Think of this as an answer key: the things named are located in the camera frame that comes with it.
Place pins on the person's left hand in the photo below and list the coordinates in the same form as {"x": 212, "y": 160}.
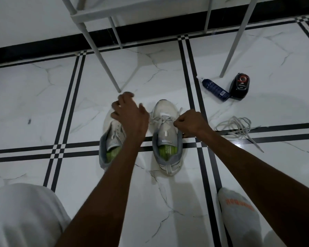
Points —
{"x": 132, "y": 118}

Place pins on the person's right hand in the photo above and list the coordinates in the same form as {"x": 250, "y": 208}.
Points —
{"x": 193, "y": 123}

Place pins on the white shoelace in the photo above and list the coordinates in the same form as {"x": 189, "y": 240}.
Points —
{"x": 159, "y": 120}
{"x": 237, "y": 124}

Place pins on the white sneaker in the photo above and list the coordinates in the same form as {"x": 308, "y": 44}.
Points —
{"x": 113, "y": 141}
{"x": 163, "y": 106}

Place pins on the person's left forearm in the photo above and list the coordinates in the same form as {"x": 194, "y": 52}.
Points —
{"x": 100, "y": 203}

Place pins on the person's right forearm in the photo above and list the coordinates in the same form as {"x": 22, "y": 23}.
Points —
{"x": 267, "y": 187}

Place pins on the black shoe polish container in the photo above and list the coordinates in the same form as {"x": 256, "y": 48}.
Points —
{"x": 239, "y": 87}

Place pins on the grey metal shelf rack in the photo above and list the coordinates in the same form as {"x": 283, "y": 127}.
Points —
{"x": 97, "y": 48}

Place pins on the dark blue spray bottle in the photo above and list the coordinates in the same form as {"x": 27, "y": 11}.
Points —
{"x": 216, "y": 88}

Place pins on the white sock with orange print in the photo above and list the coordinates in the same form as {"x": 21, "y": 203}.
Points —
{"x": 239, "y": 218}

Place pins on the white shorts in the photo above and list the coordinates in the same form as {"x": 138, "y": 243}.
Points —
{"x": 23, "y": 216}

